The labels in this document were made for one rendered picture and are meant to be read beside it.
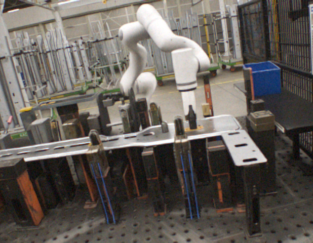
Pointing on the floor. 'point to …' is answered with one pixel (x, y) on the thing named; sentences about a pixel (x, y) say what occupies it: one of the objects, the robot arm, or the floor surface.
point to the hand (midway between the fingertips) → (192, 123)
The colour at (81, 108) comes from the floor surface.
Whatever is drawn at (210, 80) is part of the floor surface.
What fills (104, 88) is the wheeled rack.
